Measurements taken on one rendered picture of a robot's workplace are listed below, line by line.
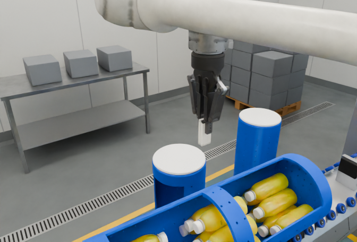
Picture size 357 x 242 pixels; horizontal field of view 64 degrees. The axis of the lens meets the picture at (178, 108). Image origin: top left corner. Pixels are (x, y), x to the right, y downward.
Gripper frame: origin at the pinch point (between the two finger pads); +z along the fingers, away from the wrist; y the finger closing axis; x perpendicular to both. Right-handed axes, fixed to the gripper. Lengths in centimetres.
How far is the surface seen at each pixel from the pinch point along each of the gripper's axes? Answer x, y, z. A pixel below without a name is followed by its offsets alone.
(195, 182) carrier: 31, -42, 56
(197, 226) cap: 2.6, -4.6, 37.1
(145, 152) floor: 91, -218, 149
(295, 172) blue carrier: 55, -6, 38
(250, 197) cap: 31, -8, 41
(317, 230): 57, 8, 60
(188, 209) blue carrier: 9.7, -19.1, 44.8
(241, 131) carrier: 90, -69, 57
